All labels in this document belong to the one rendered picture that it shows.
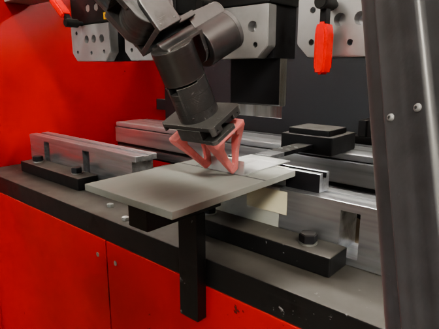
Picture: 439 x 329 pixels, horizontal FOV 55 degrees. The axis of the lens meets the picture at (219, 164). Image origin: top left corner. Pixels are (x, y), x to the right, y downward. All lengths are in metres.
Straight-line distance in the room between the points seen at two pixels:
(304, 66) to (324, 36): 0.69
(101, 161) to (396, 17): 0.92
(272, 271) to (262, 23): 0.36
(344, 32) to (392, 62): 0.43
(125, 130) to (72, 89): 0.22
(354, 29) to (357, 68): 0.59
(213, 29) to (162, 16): 0.07
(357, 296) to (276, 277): 0.11
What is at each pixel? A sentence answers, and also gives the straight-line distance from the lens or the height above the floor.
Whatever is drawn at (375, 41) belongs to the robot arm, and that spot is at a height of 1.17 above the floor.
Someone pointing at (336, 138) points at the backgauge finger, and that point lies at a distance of 0.88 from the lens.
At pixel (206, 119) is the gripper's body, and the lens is 0.58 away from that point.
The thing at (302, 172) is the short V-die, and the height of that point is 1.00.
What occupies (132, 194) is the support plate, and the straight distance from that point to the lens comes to 0.55.
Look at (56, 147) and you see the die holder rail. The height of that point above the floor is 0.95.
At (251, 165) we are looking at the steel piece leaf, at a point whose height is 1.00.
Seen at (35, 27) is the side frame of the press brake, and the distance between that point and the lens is 1.43.
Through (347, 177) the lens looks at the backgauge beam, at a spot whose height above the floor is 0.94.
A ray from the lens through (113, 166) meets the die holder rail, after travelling 1.00.
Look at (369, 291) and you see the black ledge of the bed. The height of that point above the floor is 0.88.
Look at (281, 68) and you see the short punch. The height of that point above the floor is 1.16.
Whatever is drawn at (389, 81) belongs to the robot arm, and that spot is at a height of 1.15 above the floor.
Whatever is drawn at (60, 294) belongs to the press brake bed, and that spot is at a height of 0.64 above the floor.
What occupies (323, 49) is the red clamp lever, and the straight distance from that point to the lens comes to 0.57.
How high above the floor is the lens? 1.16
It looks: 13 degrees down
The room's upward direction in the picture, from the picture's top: straight up
